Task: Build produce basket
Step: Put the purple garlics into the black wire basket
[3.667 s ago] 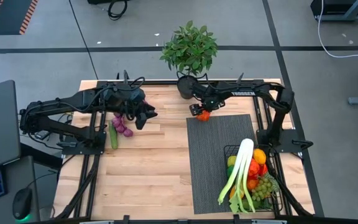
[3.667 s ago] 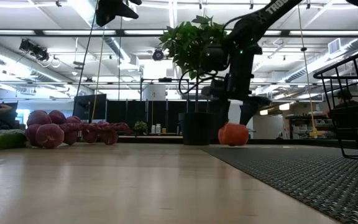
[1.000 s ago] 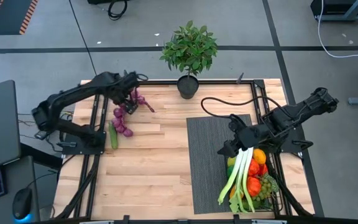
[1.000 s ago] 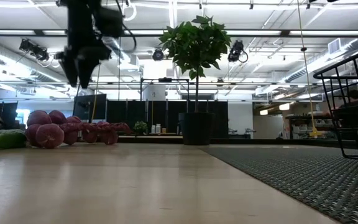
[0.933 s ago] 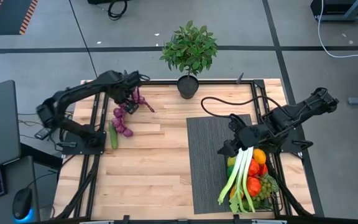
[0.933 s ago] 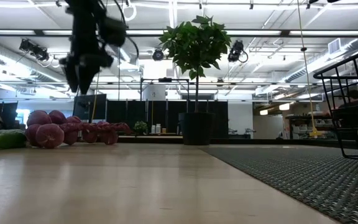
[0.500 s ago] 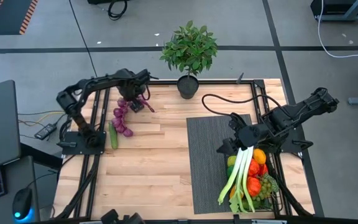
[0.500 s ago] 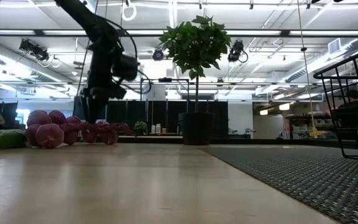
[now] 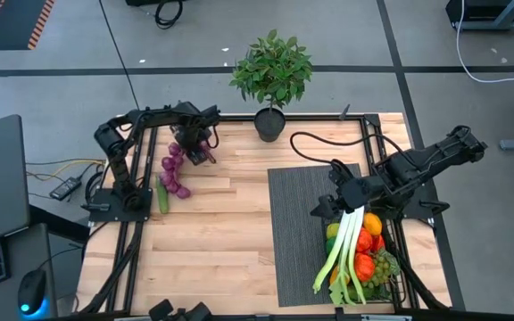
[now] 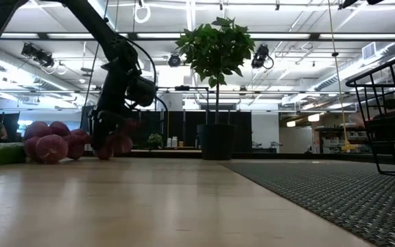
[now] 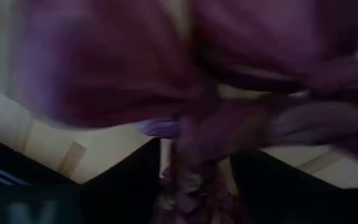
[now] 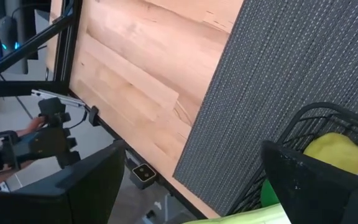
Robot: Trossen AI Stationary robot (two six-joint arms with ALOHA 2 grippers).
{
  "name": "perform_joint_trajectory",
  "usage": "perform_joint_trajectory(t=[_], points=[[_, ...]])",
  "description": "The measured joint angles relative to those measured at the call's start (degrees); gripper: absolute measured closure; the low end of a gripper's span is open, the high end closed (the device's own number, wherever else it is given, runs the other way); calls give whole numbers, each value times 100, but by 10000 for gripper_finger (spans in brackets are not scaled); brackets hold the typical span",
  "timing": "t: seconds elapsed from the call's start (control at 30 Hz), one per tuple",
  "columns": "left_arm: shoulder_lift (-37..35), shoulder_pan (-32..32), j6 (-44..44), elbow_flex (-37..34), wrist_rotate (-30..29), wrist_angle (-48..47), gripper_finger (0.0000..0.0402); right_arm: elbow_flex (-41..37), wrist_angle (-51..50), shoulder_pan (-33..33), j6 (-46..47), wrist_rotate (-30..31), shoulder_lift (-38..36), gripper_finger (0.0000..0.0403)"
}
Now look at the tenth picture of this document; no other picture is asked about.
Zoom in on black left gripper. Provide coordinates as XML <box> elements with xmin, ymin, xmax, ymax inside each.
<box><xmin>88</xmin><ymin>108</ymin><xmax>134</xmax><ymax>154</ymax></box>

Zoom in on string of red onions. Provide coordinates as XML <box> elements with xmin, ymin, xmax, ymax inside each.
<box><xmin>24</xmin><ymin>118</ymin><xmax>140</xmax><ymax>165</ymax></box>

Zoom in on black monitor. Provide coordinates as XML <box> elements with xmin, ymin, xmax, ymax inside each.
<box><xmin>80</xmin><ymin>104</ymin><xmax>97</xmax><ymax>135</ymax></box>
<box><xmin>1</xmin><ymin>112</ymin><xmax>21</xmax><ymax>140</ymax></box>

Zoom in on small potted plant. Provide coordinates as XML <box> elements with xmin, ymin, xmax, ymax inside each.
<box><xmin>147</xmin><ymin>132</ymin><xmax>164</xmax><ymax>150</ymax></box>

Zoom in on white cylinder tank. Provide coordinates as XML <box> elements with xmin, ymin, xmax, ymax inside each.
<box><xmin>156</xmin><ymin>92</ymin><xmax>184</xmax><ymax>113</ymax></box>

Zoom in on black partition panels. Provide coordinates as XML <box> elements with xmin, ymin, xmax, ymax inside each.
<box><xmin>132</xmin><ymin>110</ymin><xmax>253</xmax><ymax>152</ymax></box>

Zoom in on black ceiling spotlight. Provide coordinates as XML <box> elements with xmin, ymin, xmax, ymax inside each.
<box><xmin>251</xmin><ymin>43</ymin><xmax>274</xmax><ymax>69</ymax></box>
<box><xmin>168</xmin><ymin>53</ymin><xmax>182</xmax><ymax>68</ymax></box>
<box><xmin>21</xmin><ymin>43</ymin><xmax>55</xmax><ymax>69</ymax></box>

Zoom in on green tree in black pot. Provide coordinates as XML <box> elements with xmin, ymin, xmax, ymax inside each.
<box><xmin>176</xmin><ymin>16</ymin><xmax>256</xmax><ymax>161</ymax></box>

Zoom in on storage shelf with bins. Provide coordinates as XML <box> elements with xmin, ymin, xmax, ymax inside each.
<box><xmin>315</xmin><ymin>116</ymin><xmax>395</xmax><ymax>156</ymax></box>

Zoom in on grey woven placemat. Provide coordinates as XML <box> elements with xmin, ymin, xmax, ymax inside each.
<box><xmin>219</xmin><ymin>159</ymin><xmax>395</xmax><ymax>247</ymax></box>

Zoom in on white air vent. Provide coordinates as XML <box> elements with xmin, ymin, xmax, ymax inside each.
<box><xmin>361</xmin><ymin>42</ymin><xmax>377</xmax><ymax>60</ymax></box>

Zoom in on black hanging cable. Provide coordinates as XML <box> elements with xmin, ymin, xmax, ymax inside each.
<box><xmin>83</xmin><ymin>43</ymin><xmax>99</xmax><ymax>108</ymax></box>

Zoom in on black metal frame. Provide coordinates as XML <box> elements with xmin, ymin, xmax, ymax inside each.
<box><xmin>154</xmin><ymin>85</ymin><xmax>210</xmax><ymax>124</ymax></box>

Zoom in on white cable ring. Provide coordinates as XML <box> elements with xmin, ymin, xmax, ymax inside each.
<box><xmin>134</xmin><ymin>2</ymin><xmax>152</xmax><ymax>25</ymax></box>

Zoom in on yellow hanging cord with plug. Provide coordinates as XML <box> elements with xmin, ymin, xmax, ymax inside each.
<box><xmin>326</xmin><ymin>0</ymin><xmax>356</xmax><ymax>152</ymax></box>

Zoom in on black wire basket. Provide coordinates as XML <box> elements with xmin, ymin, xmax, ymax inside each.
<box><xmin>345</xmin><ymin>47</ymin><xmax>395</xmax><ymax>178</ymax></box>

